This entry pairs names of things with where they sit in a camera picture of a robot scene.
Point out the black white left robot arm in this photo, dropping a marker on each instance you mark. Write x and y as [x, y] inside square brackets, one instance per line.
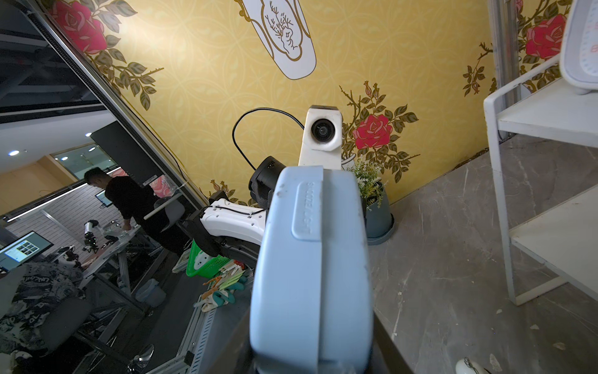
[232, 233]

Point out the computer monitor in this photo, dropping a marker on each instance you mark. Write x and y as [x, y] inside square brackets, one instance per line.
[22, 250]

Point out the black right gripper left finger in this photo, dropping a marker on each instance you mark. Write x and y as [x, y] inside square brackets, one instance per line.
[236, 356]

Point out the white square alarm clock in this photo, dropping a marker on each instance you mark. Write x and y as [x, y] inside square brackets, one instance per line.
[578, 56]

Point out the person in black shirt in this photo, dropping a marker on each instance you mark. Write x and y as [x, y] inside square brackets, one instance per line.
[135, 202]

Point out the blue square alarm clock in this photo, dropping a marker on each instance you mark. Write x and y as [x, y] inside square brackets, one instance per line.
[311, 309]

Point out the green plastic basket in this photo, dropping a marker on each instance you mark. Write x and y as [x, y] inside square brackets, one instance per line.
[200, 264]

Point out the white two-tier shelf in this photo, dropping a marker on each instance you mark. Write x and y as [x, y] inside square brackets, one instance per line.
[543, 152]

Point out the white twin-bell alarm clock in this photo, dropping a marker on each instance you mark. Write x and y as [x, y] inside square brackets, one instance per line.
[467, 366]

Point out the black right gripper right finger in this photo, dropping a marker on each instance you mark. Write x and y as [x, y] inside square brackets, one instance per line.
[385, 357]

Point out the potted green plant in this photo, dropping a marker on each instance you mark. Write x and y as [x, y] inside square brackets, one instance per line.
[379, 221]

